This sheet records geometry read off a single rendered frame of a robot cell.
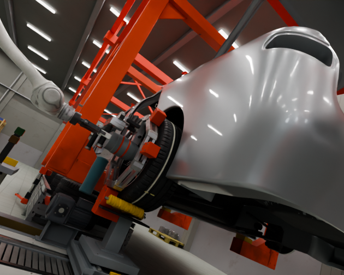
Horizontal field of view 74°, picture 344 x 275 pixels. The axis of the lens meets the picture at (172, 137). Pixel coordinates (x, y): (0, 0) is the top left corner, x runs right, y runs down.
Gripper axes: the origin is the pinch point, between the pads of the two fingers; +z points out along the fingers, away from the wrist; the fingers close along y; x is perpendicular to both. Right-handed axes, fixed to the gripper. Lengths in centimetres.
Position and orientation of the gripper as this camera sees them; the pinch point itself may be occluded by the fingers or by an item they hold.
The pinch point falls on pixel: (104, 135)
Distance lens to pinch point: 140.8
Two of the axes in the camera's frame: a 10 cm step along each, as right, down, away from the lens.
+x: 3.9, -8.6, 3.2
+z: 7.7, 5.0, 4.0
